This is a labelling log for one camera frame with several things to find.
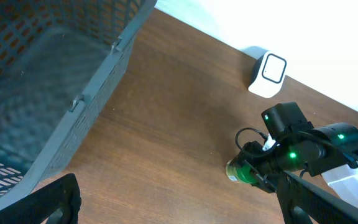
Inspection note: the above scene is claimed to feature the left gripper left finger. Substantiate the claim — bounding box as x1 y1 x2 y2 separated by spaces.
0 174 81 224

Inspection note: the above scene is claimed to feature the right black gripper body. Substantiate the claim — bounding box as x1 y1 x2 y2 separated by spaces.
236 141 294 193

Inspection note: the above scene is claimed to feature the green lid glass jar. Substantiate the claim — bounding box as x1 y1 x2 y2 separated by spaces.
225 159 257 184

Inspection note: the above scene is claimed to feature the grey plastic mesh basket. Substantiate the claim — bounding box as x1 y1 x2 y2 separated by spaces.
0 0 156 210

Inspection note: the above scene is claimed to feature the white barcode scanner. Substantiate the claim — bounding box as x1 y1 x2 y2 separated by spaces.
248 51 287 98

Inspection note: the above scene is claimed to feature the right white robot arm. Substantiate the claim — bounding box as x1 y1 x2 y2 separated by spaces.
226 102 358 223

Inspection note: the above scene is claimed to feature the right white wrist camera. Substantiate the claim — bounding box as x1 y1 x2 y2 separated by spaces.
262 134 276 151

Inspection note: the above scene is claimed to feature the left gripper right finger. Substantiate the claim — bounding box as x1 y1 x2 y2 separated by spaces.
276 172 358 224

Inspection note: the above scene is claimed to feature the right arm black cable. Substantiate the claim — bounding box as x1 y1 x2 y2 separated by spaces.
234 127 358 187

